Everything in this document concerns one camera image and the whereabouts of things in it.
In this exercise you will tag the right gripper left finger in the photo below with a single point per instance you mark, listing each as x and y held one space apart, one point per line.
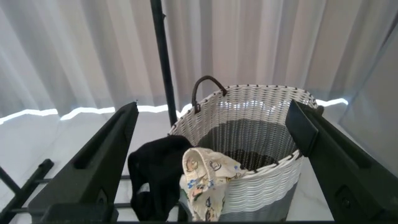
90 174

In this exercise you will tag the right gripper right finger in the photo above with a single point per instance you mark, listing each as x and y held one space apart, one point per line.
348 168

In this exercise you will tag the cream printed garment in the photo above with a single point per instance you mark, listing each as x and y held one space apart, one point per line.
205 177

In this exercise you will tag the white laundry basket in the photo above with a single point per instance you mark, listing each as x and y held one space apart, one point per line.
264 189

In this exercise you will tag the black clothes rack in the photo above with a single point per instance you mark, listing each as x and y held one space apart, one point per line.
163 62

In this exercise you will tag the black garment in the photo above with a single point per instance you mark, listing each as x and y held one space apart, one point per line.
158 168

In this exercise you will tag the white curtain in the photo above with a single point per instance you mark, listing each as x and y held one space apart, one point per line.
93 46

